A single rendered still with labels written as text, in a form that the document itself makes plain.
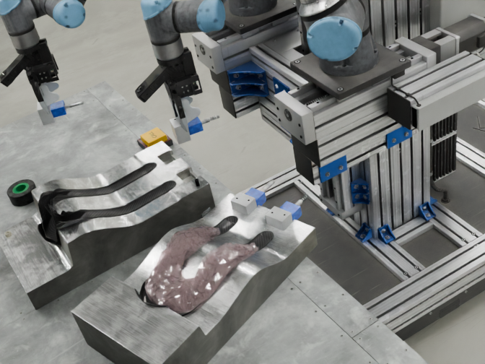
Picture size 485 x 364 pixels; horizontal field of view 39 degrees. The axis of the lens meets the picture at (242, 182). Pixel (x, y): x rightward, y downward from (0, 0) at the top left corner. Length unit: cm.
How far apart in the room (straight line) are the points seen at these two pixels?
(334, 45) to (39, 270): 85
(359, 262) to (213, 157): 119
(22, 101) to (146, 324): 307
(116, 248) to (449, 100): 91
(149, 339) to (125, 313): 9
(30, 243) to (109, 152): 45
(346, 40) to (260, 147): 183
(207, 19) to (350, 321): 75
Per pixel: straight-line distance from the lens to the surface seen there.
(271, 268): 147
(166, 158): 186
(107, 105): 232
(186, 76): 175
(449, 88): 183
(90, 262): 166
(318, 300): 149
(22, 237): 179
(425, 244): 244
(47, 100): 207
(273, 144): 332
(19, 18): 197
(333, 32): 153
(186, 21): 164
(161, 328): 137
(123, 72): 428
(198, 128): 183
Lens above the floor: 192
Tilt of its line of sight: 38 degrees down
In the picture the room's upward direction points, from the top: 12 degrees counter-clockwise
